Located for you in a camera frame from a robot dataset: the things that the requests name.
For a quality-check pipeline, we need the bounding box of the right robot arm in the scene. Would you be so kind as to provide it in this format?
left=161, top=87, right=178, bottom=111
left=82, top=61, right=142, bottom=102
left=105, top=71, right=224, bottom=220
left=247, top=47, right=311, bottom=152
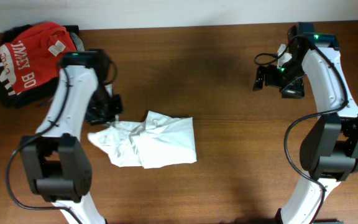
left=253, top=22, right=358, bottom=223

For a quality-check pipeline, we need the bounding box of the grey folded garment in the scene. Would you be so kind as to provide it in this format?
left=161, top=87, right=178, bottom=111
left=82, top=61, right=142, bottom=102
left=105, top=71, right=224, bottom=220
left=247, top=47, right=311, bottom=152
left=70, top=32, right=85, bottom=52

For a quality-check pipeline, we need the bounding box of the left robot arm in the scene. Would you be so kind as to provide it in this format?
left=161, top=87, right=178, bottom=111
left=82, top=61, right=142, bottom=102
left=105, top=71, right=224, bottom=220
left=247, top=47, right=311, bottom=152
left=17, top=49, right=123, bottom=223

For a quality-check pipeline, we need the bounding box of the red folded t-shirt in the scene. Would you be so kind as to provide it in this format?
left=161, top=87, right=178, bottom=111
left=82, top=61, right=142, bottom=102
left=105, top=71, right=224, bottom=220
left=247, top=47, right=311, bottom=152
left=0, top=22, right=76, bottom=96

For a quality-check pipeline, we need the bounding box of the white t-shirt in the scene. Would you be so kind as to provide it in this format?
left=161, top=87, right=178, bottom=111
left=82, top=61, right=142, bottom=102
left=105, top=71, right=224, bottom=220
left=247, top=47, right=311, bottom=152
left=88, top=111, right=197, bottom=169

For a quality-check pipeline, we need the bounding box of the black folded t-shirt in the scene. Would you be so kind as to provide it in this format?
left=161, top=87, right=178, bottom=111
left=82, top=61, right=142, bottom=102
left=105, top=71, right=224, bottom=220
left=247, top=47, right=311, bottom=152
left=0, top=24, right=79, bottom=108

